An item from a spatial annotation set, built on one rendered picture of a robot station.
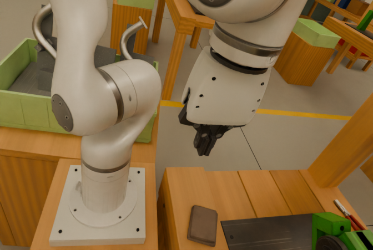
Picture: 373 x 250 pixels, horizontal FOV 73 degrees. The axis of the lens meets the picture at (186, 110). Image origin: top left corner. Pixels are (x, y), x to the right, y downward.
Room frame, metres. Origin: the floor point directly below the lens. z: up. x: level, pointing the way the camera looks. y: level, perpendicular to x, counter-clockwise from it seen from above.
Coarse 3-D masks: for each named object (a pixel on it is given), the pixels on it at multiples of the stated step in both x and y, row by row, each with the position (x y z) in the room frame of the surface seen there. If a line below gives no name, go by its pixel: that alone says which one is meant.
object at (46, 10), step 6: (48, 6) 0.91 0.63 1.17; (42, 12) 0.90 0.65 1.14; (48, 12) 0.91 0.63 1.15; (36, 18) 0.89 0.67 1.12; (42, 18) 0.90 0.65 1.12; (36, 24) 0.88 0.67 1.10; (36, 30) 0.87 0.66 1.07; (36, 36) 0.86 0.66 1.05; (42, 36) 0.88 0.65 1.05; (42, 42) 0.86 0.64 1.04; (48, 48) 0.86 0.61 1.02; (54, 54) 0.86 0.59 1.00
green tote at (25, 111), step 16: (16, 48) 0.87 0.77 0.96; (32, 48) 0.98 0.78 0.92; (0, 64) 0.74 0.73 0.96; (16, 64) 0.84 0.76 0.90; (0, 80) 0.71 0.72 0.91; (0, 96) 0.60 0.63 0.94; (16, 96) 0.61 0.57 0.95; (32, 96) 0.63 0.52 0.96; (48, 96) 0.65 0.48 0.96; (0, 112) 0.60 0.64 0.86; (16, 112) 0.61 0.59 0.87; (32, 112) 0.63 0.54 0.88; (48, 112) 0.64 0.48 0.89; (32, 128) 0.63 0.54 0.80; (48, 128) 0.64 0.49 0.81; (144, 128) 0.73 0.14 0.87
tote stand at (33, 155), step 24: (0, 144) 0.52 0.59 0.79; (24, 144) 0.55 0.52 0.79; (48, 144) 0.58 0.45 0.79; (72, 144) 0.62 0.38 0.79; (144, 144) 0.73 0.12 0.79; (0, 168) 0.50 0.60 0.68; (24, 168) 0.52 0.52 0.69; (48, 168) 0.54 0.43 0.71; (0, 192) 0.50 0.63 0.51; (24, 192) 0.52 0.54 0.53; (0, 216) 0.49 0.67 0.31; (24, 216) 0.51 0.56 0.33; (24, 240) 0.50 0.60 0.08
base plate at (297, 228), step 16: (224, 224) 0.42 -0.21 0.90; (240, 224) 0.43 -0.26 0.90; (256, 224) 0.45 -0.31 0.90; (272, 224) 0.47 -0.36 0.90; (288, 224) 0.49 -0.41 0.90; (304, 224) 0.50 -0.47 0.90; (240, 240) 0.39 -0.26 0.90; (256, 240) 0.40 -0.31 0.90; (272, 240) 0.42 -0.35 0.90; (288, 240) 0.43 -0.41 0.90; (304, 240) 0.45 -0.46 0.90
